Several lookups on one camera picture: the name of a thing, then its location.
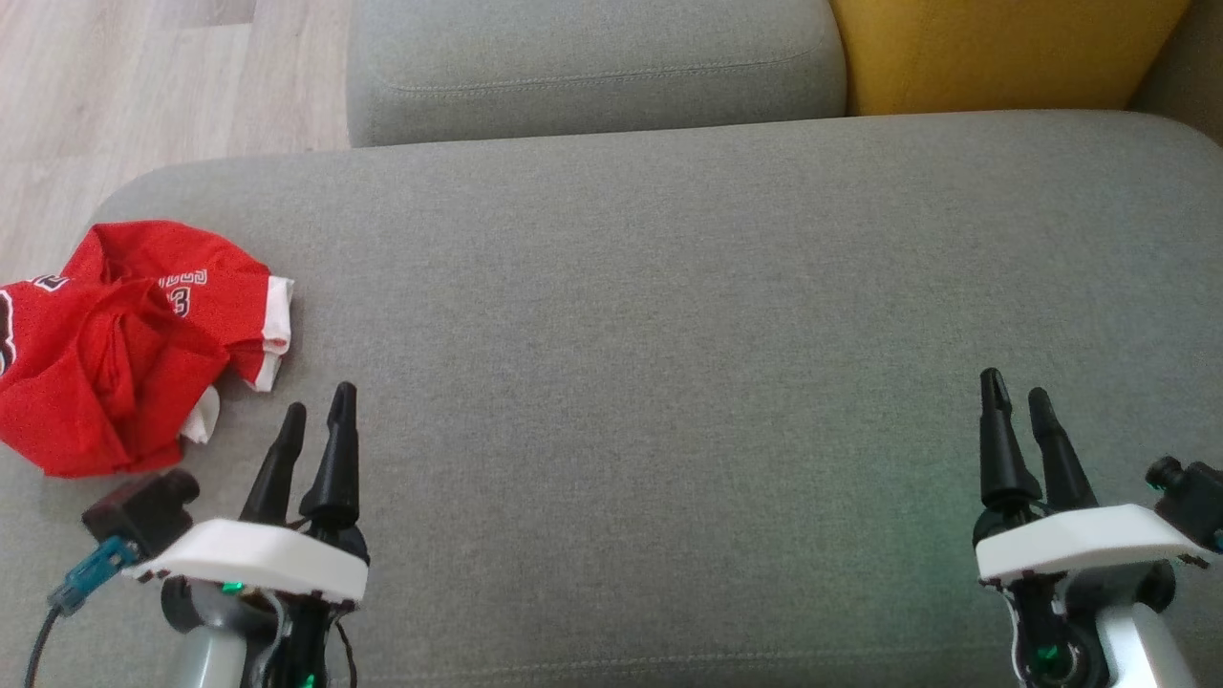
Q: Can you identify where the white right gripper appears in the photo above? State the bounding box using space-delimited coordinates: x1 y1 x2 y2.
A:
975 368 1208 582

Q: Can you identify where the wide yellow sofa backrest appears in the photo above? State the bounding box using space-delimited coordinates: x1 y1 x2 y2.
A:
828 0 1191 118

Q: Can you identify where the teal plug left camera cable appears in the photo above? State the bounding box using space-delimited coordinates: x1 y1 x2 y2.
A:
23 535 140 688

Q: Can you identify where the grey and yellow sofa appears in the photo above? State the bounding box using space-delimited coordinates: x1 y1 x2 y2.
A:
0 108 1223 688

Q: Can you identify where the grey back cushion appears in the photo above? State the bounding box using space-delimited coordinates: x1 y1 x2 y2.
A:
345 0 848 148

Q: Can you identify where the red basketball jersey shirt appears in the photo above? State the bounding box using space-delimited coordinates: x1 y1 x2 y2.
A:
0 272 230 479

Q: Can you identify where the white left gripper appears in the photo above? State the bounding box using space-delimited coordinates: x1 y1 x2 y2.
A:
124 382 370 613

